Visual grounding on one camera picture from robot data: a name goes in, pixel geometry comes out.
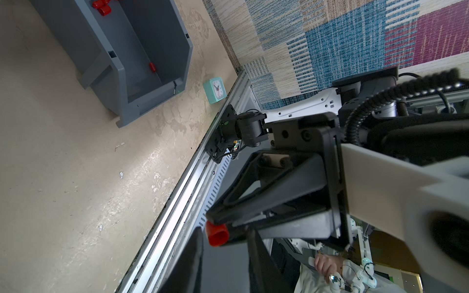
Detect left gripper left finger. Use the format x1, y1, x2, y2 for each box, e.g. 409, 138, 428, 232
158, 227, 203, 293

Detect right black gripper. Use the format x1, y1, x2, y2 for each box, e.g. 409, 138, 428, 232
206, 112, 348, 245

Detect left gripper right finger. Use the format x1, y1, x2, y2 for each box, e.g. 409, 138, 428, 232
247, 229, 291, 293

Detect red screw protection sleeve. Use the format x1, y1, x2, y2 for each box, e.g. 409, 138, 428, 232
205, 221, 230, 247

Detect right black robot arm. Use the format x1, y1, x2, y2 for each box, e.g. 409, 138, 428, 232
206, 67, 469, 249

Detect red sleeves in bin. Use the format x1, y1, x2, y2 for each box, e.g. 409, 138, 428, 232
92, 1, 155, 76

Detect operator hand with controller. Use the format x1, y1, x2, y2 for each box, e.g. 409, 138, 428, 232
313, 254, 377, 293

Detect small teal square clock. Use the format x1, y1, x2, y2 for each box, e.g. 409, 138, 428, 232
203, 77, 228, 105

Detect grey plastic parts bin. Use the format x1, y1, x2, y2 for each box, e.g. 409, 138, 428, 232
32, 1, 193, 128

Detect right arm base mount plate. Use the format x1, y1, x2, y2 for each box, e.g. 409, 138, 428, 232
205, 105, 268, 163

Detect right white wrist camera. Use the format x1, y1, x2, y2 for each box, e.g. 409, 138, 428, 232
341, 144, 469, 293

